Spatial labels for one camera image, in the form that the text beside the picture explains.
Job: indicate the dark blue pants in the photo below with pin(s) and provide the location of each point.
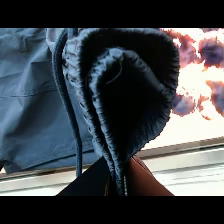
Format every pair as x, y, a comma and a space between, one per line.
110, 93

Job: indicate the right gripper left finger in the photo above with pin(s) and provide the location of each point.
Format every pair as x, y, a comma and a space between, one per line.
88, 181

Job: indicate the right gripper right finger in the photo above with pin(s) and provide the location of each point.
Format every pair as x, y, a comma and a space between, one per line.
145, 181

